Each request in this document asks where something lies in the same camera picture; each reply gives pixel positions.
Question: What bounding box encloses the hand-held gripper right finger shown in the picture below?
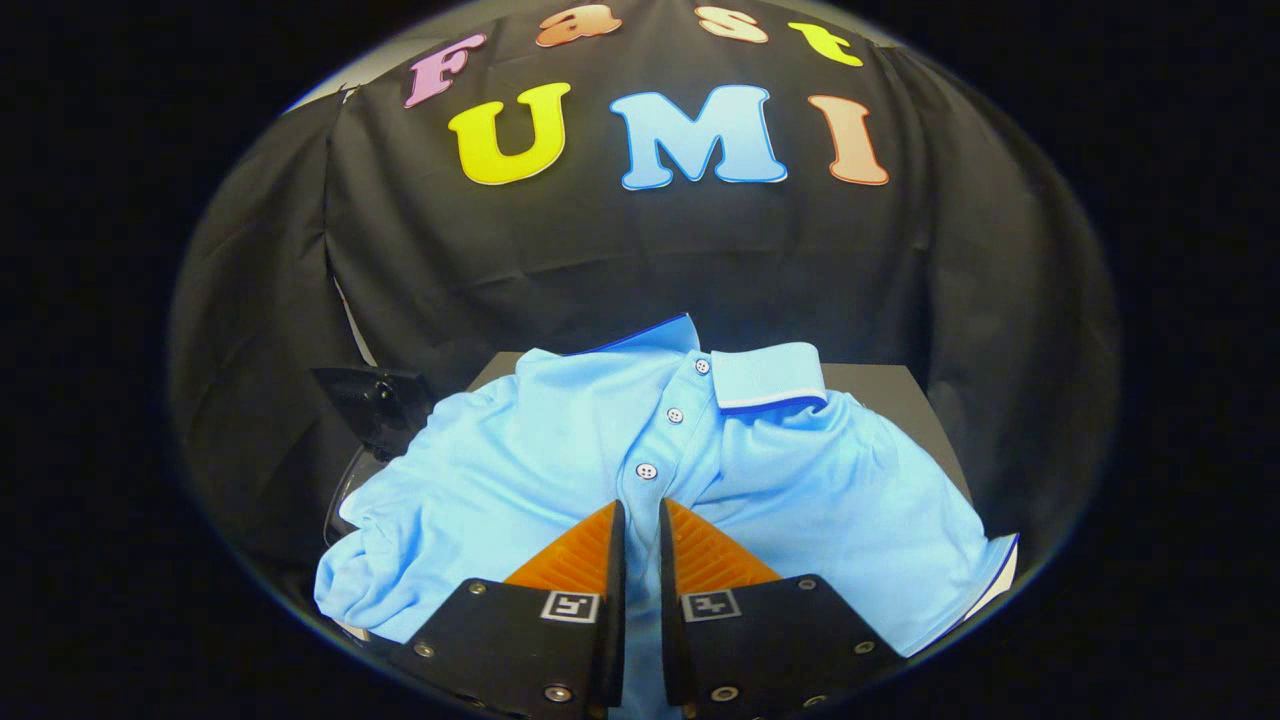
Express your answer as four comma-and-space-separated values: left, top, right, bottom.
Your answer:
658, 497, 907, 720

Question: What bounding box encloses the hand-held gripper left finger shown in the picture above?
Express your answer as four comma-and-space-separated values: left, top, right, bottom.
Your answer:
388, 499, 628, 720

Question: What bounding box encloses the light blue polo shirt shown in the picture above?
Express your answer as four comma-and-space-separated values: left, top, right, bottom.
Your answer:
313, 314, 1021, 720

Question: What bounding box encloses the grey cabinet with dark top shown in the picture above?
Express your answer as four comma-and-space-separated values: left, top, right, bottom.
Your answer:
465, 350, 976, 506

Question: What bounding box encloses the black backdrop cloth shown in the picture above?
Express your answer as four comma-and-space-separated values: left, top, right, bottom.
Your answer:
168, 0, 1121, 601

